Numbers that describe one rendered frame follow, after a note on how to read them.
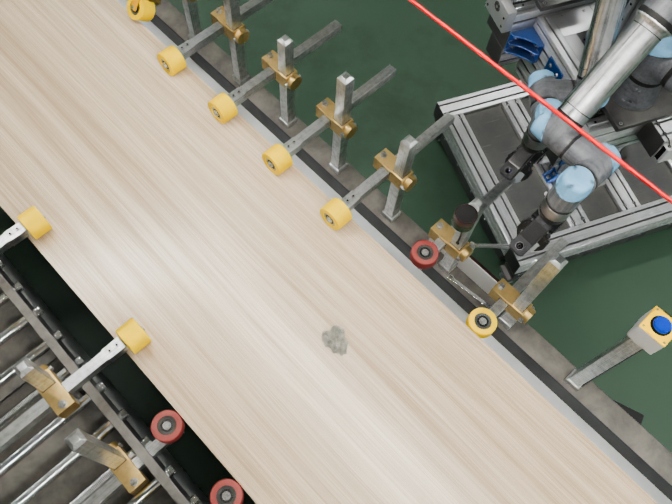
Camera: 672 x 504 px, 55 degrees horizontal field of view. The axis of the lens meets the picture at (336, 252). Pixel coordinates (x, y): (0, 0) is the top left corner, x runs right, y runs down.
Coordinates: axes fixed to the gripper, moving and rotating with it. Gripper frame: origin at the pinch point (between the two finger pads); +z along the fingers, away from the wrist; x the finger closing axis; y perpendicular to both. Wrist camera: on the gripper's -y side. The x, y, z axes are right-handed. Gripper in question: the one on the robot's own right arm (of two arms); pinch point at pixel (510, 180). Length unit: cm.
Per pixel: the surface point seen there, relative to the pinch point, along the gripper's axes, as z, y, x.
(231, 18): -20, -33, 95
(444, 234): -4.4, -32.1, 0.8
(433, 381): -7, -68, -27
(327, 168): 13, -34, 48
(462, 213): -28.7, -36.6, -3.2
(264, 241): -7, -73, 34
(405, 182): -13.8, -32.7, 18.0
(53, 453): 11, -153, 32
